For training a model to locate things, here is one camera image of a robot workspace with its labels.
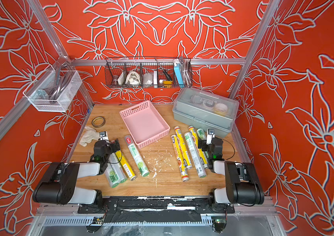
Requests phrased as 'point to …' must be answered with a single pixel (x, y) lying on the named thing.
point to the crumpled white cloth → (89, 134)
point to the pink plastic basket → (144, 123)
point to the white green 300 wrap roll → (112, 175)
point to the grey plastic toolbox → (204, 110)
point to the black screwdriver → (166, 73)
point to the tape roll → (98, 122)
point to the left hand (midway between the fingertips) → (110, 139)
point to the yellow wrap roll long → (180, 158)
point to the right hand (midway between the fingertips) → (205, 136)
